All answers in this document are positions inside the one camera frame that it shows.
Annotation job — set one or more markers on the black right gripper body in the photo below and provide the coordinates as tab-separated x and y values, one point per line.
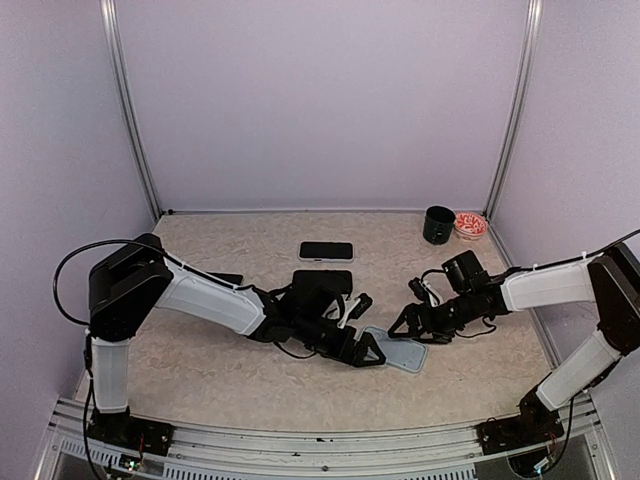
442	325

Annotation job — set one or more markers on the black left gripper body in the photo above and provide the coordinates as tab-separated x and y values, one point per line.
308	332

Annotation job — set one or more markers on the light blue phone case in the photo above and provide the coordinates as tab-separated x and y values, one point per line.
403	354

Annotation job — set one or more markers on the black phone case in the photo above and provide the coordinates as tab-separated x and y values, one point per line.
307	292

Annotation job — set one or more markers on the green edged smartphone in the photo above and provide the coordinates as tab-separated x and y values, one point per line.
338	280

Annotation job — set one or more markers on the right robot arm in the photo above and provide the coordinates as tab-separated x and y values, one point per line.
602	286

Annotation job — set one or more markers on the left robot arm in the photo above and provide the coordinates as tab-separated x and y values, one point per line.
142	276

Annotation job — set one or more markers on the red white patterned bowl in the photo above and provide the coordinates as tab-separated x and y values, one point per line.
470	226

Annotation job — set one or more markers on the silver edged black smartphone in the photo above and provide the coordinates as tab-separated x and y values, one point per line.
225	277

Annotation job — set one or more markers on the dark green mug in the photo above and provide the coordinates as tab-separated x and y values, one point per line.
439	222

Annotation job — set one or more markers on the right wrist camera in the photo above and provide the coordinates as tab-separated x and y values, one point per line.
423	292

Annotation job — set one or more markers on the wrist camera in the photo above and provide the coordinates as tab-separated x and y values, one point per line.
355	310
423	292

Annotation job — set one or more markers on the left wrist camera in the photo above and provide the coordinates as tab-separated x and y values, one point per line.
355	310

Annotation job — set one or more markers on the front aluminium rail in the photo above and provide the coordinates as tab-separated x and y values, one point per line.
205	452

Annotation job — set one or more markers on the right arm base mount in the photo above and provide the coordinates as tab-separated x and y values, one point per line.
533	424

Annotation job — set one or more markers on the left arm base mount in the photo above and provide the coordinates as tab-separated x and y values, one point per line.
130	432

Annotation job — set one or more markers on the right aluminium frame post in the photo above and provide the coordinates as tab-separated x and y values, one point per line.
518	102

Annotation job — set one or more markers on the aluminium frame post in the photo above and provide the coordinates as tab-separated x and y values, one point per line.
518	102
109	16

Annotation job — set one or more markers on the left aluminium frame post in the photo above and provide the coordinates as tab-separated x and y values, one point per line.
109	16

